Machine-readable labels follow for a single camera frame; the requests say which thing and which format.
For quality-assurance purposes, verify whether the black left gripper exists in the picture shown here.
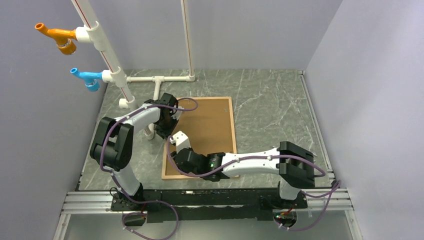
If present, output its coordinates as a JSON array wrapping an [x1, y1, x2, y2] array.
[[155, 114, 180, 142]]

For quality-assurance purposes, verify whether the wooden picture frame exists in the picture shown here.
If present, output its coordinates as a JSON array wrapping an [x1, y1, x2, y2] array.
[[161, 96, 241, 181]]

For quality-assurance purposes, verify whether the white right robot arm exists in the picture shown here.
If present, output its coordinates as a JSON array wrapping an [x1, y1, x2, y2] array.
[[169, 141, 316, 208]]

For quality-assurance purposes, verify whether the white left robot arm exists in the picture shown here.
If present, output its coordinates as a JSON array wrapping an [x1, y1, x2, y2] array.
[[89, 93, 181, 210]]

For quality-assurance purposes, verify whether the blue pipe fitting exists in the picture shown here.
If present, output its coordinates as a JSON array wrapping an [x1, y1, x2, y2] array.
[[70, 67, 103, 92]]

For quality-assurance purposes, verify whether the white pvc pipe rack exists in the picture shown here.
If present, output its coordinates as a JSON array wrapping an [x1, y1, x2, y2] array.
[[70, 0, 196, 141]]

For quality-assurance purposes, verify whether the orange pipe fitting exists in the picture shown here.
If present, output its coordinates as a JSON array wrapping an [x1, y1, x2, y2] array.
[[34, 22, 77, 55]]

